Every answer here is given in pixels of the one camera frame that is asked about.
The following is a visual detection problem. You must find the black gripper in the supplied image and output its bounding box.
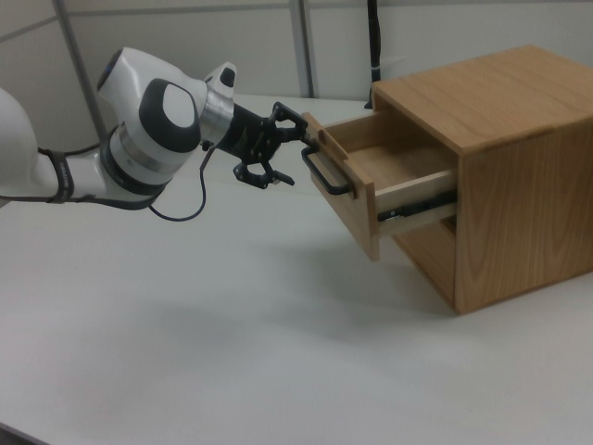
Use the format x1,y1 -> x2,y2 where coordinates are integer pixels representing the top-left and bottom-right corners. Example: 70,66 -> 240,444
216,101 -> 310,191

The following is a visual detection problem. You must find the black metal drawer handle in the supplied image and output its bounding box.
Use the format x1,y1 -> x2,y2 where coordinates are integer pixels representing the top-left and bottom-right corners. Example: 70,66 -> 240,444
301,144 -> 352,197

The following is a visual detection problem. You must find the wooden drawer with black handle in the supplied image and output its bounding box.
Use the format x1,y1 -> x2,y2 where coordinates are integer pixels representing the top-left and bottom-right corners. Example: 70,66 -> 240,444
299,108 -> 459,262

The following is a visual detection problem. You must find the wooden two-drawer cabinet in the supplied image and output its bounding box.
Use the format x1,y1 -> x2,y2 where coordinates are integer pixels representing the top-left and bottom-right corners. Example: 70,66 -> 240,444
370,44 -> 593,317

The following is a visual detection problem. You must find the dark gripper cable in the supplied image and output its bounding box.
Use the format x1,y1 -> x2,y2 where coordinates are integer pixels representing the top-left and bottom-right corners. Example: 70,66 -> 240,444
148,142 -> 219,223

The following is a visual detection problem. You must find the grey metal partition post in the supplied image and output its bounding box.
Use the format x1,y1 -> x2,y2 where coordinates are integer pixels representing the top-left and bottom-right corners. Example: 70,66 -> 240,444
294,0 -> 322,99

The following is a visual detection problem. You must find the black camera stand pole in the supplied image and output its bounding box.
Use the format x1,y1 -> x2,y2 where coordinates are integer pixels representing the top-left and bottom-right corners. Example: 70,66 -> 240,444
366,0 -> 385,110

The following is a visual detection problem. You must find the black drawer slide rail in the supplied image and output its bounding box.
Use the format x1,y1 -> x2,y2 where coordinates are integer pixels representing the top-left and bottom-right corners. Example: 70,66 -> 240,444
376,189 -> 458,222

